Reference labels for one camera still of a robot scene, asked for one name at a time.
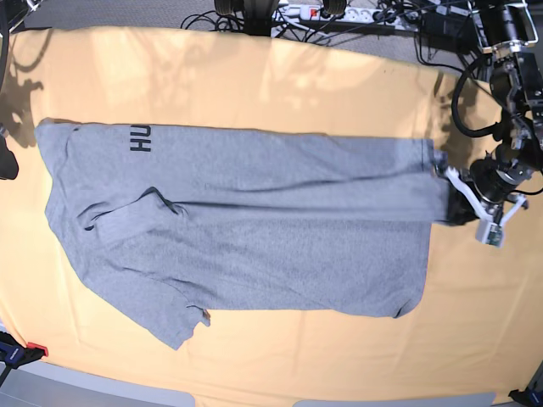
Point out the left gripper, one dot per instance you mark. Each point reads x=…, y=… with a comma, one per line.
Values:
x=481, y=191

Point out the grey t-shirt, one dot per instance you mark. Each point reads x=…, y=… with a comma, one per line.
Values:
x=168, y=222

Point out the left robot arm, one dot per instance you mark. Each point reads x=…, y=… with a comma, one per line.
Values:
x=505, y=30

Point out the black power adapter box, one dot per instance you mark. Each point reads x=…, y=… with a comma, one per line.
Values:
x=450, y=27

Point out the red black clamp left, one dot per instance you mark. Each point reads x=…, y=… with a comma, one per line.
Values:
x=14, y=355

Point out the black clamp right corner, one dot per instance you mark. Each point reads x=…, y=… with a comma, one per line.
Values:
x=528, y=397

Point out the white power strip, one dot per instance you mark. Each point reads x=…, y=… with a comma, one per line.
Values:
x=308, y=16

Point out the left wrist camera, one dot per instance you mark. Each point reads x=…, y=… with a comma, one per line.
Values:
x=490, y=233

